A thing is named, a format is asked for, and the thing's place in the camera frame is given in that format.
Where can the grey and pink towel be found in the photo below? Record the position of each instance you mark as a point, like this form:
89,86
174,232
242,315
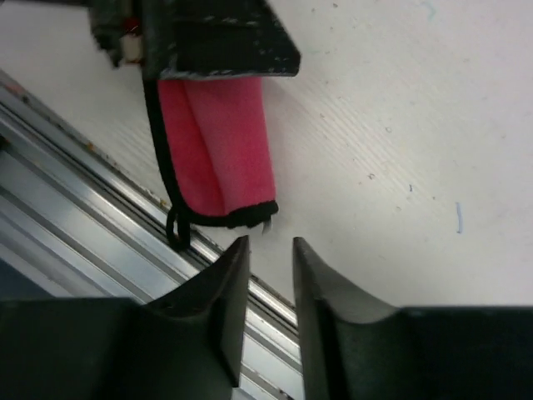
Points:
210,140

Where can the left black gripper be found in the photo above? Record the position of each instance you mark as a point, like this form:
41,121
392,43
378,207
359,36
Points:
194,39

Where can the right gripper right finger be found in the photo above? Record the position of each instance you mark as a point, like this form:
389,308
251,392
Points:
349,340

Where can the aluminium mounting rail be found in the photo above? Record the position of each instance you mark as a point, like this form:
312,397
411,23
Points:
82,252

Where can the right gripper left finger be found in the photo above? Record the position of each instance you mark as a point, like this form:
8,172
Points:
198,330

